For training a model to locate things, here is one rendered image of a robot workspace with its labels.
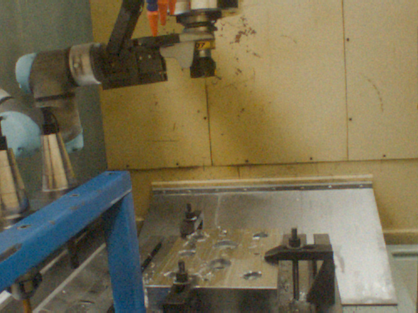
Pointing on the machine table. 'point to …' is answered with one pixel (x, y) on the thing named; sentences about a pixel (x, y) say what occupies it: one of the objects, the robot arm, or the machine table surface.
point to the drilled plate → (157, 286)
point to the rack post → (124, 256)
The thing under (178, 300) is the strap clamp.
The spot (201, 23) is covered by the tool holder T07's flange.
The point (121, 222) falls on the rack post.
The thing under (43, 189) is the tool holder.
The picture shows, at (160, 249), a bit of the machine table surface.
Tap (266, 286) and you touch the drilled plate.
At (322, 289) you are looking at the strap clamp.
